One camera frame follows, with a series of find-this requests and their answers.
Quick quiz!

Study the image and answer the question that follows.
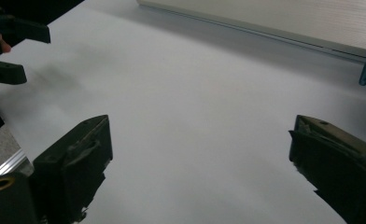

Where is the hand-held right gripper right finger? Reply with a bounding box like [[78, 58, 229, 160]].
[[288, 114, 366, 224]]

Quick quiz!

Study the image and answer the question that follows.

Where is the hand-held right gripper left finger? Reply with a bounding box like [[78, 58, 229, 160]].
[[31, 114, 114, 224]]

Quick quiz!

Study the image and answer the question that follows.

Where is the black curtain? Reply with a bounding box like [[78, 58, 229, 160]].
[[0, 0, 86, 26]]

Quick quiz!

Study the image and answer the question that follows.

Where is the aluminium rail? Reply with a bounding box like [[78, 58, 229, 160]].
[[0, 148, 28, 177]]

